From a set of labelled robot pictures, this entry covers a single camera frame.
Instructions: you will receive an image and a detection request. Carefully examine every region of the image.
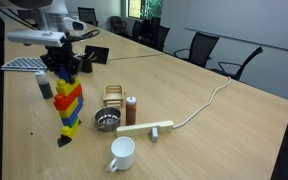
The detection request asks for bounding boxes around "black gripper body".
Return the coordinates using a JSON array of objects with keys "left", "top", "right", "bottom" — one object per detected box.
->
[{"left": 39, "top": 45, "right": 84, "bottom": 73}]

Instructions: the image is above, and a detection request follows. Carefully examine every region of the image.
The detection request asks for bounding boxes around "blue yellow red Lego stack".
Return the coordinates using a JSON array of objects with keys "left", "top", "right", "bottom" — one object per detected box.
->
[{"left": 53, "top": 66, "right": 84, "bottom": 112}]

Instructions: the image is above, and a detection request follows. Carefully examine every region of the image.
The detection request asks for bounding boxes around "yellow blue green Lego stack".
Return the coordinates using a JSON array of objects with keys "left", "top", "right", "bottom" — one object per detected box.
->
[{"left": 56, "top": 98, "right": 84, "bottom": 149}]

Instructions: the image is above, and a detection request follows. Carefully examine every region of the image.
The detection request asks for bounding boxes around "black pen cup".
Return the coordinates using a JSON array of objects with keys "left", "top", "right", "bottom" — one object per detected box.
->
[{"left": 80, "top": 51, "right": 98, "bottom": 74}]

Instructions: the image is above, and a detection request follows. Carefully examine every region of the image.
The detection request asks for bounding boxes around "dark brown sauce bottle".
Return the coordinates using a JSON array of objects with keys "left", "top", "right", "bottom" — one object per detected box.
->
[{"left": 34, "top": 69, "right": 54, "bottom": 100}]

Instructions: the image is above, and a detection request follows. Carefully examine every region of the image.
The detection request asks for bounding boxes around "black tablet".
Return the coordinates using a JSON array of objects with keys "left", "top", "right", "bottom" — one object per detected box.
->
[{"left": 83, "top": 45, "right": 110, "bottom": 65}]

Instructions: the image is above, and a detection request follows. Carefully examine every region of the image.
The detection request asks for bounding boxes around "grey grid panel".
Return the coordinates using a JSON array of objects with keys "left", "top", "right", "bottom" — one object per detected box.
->
[{"left": 0, "top": 56, "right": 48, "bottom": 73}]

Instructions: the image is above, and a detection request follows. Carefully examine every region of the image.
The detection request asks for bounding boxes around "small wooden crate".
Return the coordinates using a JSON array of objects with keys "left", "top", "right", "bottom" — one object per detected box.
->
[{"left": 102, "top": 84, "right": 125, "bottom": 108}]

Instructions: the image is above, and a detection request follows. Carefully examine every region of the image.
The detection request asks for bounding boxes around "black mesh office chair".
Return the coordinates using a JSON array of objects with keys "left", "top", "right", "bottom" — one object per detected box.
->
[
  {"left": 110, "top": 15, "right": 128, "bottom": 34},
  {"left": 131, "top": 19, "right": 152, "bottom": 44},
  {"left": 173, "top": 31, "right": 220, "bottom": 69},
  {"left": 17, "top": 9, "right": 36, "bottom": 21},
  {"left": 153, "top": 24, "right": 171, "bottom": 53},
  {"left": 77, "top": 7, "right": 99, "bottom": 28},
  {"left": 210, "top": 46, "right": 264, "bottom": 82}
]

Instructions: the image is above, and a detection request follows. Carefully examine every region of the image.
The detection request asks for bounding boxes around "small metal bowl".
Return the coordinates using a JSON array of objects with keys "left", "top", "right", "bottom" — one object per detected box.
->
[{"left": 94, "top": 106, "right": 122, "bottom": 132}]

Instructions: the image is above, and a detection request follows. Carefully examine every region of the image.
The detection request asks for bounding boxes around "reddish brown sauce bottle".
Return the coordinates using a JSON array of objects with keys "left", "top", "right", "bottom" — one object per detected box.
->
[{"left": 125, "top": 95, "right": 138, "bottom": 127}]

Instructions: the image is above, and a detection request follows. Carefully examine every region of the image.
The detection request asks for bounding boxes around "white power strip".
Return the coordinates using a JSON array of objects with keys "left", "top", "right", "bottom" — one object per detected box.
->
[{"left": 116, "top": 120, "right": 175, "bottom": 138}]

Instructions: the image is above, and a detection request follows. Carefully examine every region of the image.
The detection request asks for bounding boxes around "white ceramic mug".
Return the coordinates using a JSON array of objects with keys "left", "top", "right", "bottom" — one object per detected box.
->
[{"left": 108, "top": 136, "right": 136, "bottom": 173}]

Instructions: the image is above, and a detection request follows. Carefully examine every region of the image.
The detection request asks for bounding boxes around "window with greenery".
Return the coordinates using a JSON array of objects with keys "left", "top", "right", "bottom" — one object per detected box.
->
[{"left": 127, "top": 0, "right": 164, "bottom": 20}]

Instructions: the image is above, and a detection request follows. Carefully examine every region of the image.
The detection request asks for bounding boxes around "white plug adapter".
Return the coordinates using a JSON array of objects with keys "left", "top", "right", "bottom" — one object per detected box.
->
[{"left": 150, "top": 127, "right": 160, "bottom": 144}]

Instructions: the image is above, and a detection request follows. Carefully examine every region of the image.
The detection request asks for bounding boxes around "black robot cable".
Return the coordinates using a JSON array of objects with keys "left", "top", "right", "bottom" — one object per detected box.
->
[{"left": 63, "top": 29, "right": 101, "bottom": 44}]

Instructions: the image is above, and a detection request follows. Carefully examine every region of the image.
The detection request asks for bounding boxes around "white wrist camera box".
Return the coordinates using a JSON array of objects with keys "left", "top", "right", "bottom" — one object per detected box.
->
[{"left": 6, "top": 30, "right": 67, "bottom": 48}]

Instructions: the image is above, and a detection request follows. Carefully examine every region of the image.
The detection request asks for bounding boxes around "white power cable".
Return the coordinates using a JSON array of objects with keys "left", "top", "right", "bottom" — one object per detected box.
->
[{"left": 172, "top": 76, "right": 233, "bottom": 130}]

